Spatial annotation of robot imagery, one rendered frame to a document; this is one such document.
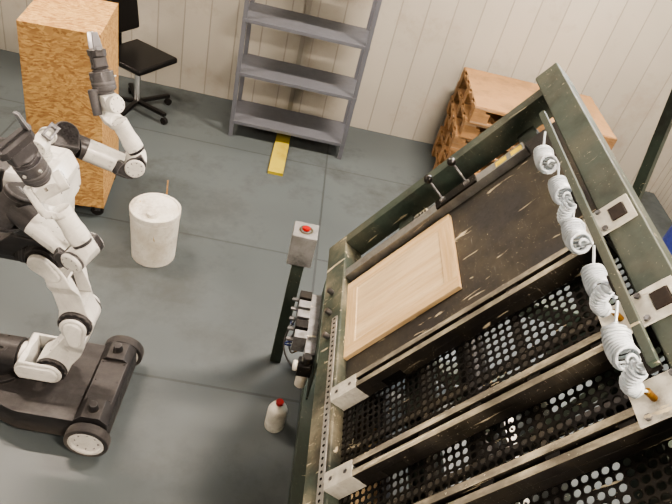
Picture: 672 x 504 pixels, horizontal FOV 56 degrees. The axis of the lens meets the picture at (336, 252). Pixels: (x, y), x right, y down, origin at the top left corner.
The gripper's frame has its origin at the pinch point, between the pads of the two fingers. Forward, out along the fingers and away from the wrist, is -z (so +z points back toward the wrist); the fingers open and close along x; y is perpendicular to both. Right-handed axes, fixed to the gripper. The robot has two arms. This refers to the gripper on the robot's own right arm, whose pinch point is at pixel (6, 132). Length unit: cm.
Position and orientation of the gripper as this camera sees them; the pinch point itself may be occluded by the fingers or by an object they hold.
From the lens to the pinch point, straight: 199.6
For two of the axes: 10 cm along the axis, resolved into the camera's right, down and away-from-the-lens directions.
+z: 1.1, 5.8, 8.0
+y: 8.3, 3.9, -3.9
